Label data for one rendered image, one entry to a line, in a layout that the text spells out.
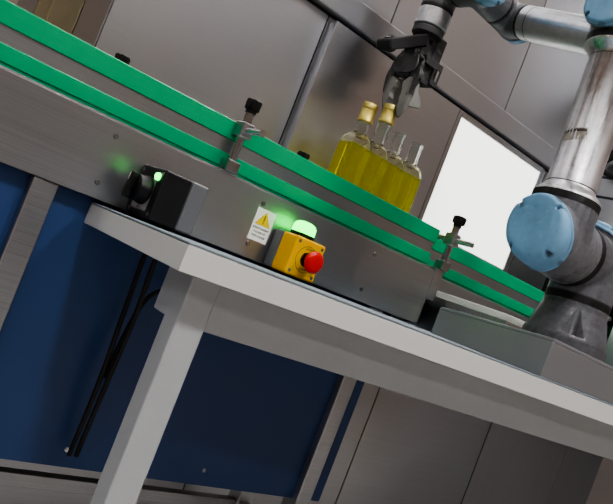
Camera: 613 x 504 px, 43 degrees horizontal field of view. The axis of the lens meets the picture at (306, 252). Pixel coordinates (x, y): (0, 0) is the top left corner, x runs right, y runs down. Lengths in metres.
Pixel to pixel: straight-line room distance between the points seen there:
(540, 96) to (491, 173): 0.31
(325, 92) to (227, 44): 0.26
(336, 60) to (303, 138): 0.19
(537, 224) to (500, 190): 0.96
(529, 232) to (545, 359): 0.21
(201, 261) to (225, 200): 0.45
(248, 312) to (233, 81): 0.79
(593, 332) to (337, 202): 0.52
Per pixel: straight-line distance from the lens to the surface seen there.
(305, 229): 1.36
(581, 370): 1.35
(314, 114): 1.76
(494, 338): 1.35
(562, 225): 1.29
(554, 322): 1.40
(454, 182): 2.11
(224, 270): 0.89
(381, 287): 1.59
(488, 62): 2.20
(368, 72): 1.85
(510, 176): 2.29
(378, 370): 1.11
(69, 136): 1.19
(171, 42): 1.60
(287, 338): 1.01
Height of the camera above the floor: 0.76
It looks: 2 degrees up
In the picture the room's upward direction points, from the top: 21 degrees clockwise
